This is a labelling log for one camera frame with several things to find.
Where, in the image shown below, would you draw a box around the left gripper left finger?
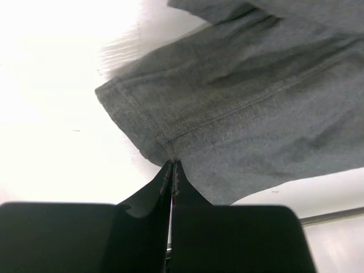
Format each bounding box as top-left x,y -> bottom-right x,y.
1,162 -> 173,272

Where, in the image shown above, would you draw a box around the grey shorts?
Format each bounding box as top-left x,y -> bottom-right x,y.
95,1 -> 363,204

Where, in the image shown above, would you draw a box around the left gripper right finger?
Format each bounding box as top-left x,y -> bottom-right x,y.
169,161 -> 316,273

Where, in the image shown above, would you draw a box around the aluminium table edge rail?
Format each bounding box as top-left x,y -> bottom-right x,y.
300,207 -> 363,226

